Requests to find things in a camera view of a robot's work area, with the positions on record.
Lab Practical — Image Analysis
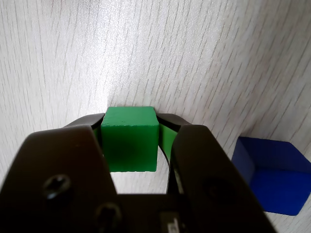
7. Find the green wooden cube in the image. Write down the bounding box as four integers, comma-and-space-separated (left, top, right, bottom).
100, 106, 160, 173

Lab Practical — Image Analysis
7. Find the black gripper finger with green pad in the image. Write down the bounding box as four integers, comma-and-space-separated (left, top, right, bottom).
0, 113, 128, 233
157, 113, 278, 233

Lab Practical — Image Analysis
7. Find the blue wooden cube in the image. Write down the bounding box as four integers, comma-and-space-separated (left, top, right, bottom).
231, 136, 311, 216

